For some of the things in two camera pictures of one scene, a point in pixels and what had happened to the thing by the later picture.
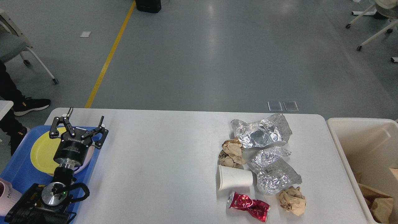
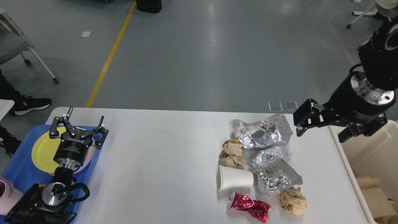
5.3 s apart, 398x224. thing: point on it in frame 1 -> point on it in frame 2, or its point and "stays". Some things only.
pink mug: [9, 197] stays
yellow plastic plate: [43, 150] stays
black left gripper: [71, 151] stays
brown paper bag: [395, 171] -> [379, 205]
